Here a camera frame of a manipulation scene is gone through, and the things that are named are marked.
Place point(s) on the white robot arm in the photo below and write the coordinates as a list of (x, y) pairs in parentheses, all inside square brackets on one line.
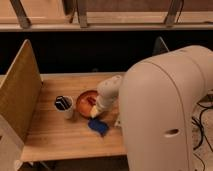
[(156, 99)]

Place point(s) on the wooden shelf rail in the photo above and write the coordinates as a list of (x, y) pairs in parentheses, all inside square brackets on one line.
[(105, 15)]

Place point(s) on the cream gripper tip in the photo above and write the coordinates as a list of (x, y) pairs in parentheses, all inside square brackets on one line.
[(94, 112)]

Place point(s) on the blue crumpled cloth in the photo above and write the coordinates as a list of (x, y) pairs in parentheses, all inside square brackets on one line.
[(98, 126)]

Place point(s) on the wooden side panel left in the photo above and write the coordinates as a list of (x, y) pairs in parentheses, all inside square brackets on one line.
[(19, 91)]

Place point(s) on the white tube bottle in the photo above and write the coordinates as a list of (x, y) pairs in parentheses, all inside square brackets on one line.
[(117, 123)]

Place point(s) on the orange ceramic bowl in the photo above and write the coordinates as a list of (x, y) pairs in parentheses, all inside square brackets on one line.
[(82, 105)]

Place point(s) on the red item in bowl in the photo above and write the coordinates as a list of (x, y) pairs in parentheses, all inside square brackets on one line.
[(91, 100)]

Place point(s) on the grey side panel right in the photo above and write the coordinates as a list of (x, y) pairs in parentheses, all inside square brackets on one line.
[(160, 46)]

